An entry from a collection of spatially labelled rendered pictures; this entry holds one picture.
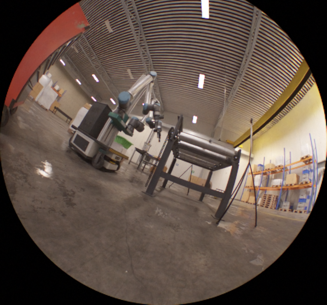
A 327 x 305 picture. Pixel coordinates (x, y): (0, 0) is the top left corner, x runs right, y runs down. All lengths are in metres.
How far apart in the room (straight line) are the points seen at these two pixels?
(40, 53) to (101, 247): 1.01
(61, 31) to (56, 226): 1.02
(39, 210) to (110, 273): 0.29
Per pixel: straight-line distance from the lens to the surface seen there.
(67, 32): 0.98
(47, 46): 0.92
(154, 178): 1.27
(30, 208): 0.46
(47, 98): 8.30
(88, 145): 1.38
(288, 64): 9.78
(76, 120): 4.17
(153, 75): 1.59
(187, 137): 1.34
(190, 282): 0.44
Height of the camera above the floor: 0.32
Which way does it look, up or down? 16 degrees up
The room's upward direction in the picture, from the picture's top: 24 degrees clockwise
